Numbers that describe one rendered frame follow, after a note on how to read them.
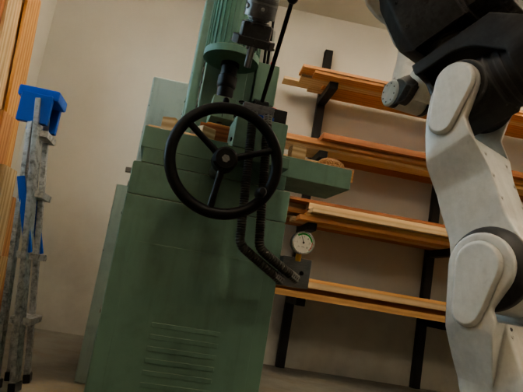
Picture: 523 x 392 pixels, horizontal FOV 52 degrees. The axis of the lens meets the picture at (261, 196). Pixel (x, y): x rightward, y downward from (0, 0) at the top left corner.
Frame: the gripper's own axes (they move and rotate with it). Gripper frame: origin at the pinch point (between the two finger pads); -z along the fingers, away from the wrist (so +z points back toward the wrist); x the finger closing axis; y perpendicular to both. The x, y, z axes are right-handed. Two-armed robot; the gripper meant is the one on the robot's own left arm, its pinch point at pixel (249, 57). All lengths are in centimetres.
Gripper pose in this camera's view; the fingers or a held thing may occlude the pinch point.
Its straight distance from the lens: 158.2
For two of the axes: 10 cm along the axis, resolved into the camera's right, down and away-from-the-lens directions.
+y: -1.0, -3.7, 9.2
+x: 9.6, 2.0, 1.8
